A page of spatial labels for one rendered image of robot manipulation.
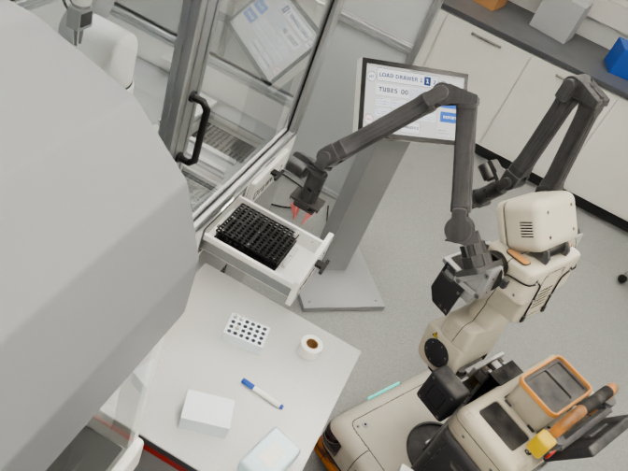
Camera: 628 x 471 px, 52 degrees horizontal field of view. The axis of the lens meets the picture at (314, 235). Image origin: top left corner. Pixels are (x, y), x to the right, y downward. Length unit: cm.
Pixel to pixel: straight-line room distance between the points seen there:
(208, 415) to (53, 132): 102
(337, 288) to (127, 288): 241
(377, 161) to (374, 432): 116
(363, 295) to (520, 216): 155
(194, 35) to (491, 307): 127
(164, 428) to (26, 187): 104
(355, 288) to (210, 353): 155
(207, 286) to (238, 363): 30
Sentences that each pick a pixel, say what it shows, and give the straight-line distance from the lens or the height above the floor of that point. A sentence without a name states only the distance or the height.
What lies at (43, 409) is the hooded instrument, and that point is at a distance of 88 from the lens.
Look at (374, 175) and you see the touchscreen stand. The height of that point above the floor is 68.
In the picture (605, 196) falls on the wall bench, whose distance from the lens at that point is 501.
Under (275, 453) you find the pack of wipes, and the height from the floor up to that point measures 81.
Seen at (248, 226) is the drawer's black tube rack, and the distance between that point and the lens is 210.
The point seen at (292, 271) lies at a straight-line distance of 210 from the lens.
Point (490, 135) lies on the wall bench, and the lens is 487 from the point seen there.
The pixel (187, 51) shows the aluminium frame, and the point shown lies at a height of 165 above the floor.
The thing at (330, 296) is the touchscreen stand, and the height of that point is 3.
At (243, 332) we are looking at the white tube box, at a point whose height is 79.
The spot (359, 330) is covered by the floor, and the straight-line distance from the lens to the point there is 320.
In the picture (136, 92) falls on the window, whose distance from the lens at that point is 147.
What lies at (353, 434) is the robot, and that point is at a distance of 250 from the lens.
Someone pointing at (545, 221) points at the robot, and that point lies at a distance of 191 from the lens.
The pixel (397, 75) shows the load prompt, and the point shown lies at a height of 116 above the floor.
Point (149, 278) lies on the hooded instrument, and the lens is 98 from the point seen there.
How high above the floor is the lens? 227
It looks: 40 degrees down
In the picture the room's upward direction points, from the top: 24 degrees clockwise
